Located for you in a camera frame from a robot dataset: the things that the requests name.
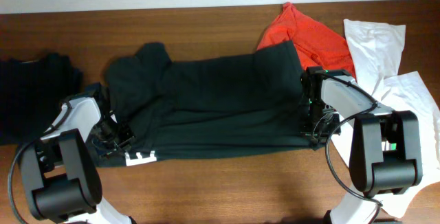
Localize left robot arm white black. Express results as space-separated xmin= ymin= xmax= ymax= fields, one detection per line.
xmin=10 ymin=83 xmax=135 ymax=223

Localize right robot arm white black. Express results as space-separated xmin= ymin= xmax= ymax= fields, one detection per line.
xmin=301 ymin=67 xmax=423 ymax=224

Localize dark green polo shirt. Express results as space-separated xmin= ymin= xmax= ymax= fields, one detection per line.
xmin=86 ymin=41 xmax=318 ymax=167

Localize black folded clothes pile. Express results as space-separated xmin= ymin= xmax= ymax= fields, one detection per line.
xmin=1 ymin=53 xmax=83 ymax=146

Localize white shirt green logo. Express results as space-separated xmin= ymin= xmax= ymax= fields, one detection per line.
xmin=344 ymin=19 xmax=439 ymax=218

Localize orange red shirt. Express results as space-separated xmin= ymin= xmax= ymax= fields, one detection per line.
xmin=257 ymin=2 xmax=356 ymax=77

